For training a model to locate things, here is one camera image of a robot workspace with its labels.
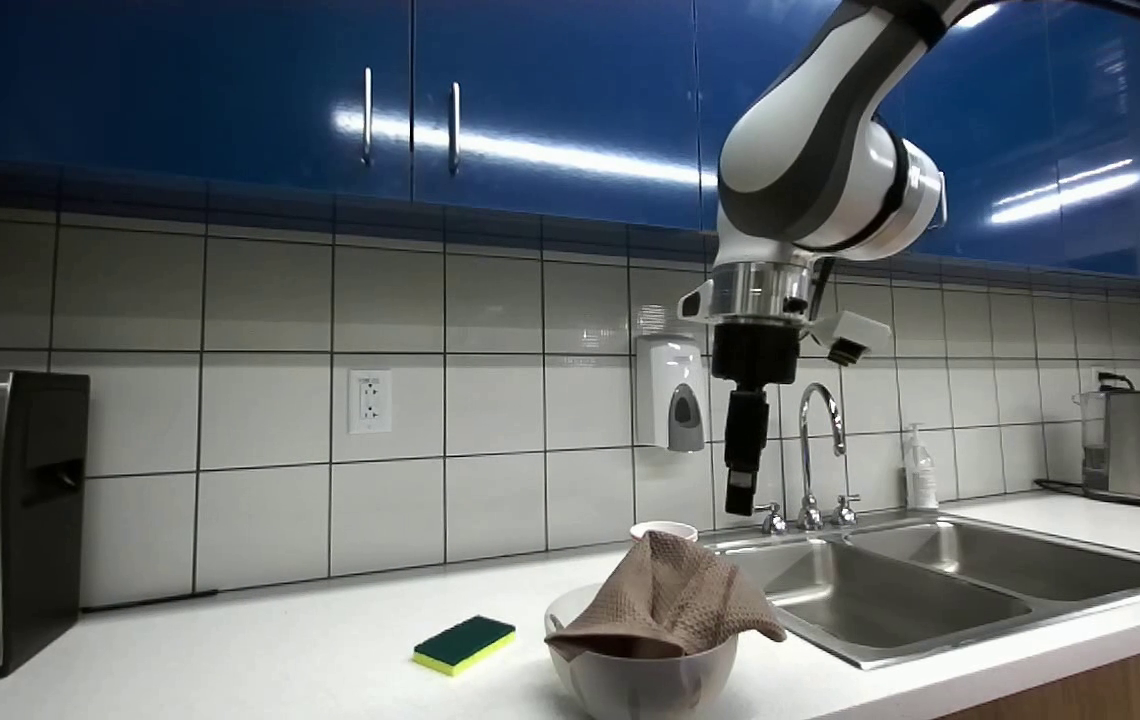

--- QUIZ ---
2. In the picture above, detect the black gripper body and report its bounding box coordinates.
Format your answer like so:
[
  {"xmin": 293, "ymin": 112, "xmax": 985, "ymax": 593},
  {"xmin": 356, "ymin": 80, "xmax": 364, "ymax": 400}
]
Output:
[{"xmin": 709, "ymin": 318, "xmax": 808, "ymax": 431}]

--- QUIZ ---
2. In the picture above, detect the brown towel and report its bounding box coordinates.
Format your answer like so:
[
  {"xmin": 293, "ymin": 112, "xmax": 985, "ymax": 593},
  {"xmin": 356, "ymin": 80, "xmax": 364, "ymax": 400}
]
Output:
[{"xmin": 539, "ymin": 528, "xmax": 791, "ymax": 663}]

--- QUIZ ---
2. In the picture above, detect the translucent white bowl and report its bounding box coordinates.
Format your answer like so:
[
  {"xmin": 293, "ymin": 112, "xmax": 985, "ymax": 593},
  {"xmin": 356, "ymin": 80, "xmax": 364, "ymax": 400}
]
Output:
[{"xmin": 539, "ymin": 578, "xmax": 745, "ymax": 720}]

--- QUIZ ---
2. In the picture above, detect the chrome sink faucet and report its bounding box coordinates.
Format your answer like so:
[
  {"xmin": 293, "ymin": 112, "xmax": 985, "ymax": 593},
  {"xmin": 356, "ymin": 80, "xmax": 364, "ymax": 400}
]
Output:
[{"xmin": 747, "ymin": 378, "xmax": 859, "ymax": 536}]

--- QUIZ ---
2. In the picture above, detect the clear soap pump bottle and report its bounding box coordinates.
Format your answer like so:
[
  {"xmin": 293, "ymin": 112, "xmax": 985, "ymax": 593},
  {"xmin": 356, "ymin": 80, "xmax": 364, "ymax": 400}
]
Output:
[{"xmin": 896, "ymin": 424, "xmax": 942, "ymax": 514}]

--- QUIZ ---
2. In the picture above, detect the stainless steel double sink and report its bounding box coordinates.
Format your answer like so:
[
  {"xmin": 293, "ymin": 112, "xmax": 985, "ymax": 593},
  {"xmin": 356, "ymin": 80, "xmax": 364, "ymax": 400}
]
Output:
[{"xmin": 692, "ymin": 507, "xmax": 1140, "ymax": 671}]

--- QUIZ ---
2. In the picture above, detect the yellow green sponge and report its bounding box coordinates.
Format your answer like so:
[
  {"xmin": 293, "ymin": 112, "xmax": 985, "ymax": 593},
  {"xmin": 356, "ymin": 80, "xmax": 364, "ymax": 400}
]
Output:
[{"xmin": 407, "ymin": 611, "xmax": 521, "ymax": 678}]

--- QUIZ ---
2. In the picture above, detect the wooden base cabinet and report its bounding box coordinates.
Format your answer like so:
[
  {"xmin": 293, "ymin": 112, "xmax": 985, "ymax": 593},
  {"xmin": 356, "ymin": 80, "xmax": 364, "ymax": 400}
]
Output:
[{"xmin": 942, "ymin": 628, "xmax": 1140, "ymax": 720}]

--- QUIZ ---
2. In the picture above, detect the black coffee machine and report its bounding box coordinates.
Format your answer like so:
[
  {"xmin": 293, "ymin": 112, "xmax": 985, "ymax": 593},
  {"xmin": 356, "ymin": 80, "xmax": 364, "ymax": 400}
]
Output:
[{"xmin": 0, "ymin": 368, "xmax": 93, "ymax": 712}]

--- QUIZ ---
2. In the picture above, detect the white wall soap dispenser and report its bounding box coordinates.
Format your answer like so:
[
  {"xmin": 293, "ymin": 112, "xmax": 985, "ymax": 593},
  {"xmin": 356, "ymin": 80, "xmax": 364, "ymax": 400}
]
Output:
[{"xmin": 628, "ymin": 300, "xmax": 713, "ymax": 454}]

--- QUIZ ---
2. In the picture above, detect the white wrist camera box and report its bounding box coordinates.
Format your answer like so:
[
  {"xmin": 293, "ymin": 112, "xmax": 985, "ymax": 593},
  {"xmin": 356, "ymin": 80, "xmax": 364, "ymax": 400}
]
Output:
[{"xmin": 811, "ymin": 302, "xmax": 896, "ymax": 373}]

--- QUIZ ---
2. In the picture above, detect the white wall outlet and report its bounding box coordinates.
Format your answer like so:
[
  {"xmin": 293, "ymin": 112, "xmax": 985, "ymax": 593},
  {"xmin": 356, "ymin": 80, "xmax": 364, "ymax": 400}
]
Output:
[{"xmin": 348, "ymin": 368, "xmax": 396, "ymax": 434}]

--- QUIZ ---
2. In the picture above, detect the silver cabinet door handle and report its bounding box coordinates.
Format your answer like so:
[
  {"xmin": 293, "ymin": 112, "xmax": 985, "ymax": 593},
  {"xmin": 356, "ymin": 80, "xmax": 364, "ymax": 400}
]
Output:
[
  {"xmin": 440, "ymin": 77, "xmax": 468, "ymax": 178},
  {"xmin": 350, "ymin": 65, "xmax": 381, "ymax": 171}
]

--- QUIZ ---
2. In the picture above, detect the blue wall cabinet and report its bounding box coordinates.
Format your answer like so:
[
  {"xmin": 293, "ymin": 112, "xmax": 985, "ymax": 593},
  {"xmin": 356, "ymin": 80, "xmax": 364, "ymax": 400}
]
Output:
[{"xmin": 0, "ymin": 0, "xmax": 1140, "ymax": 291}]

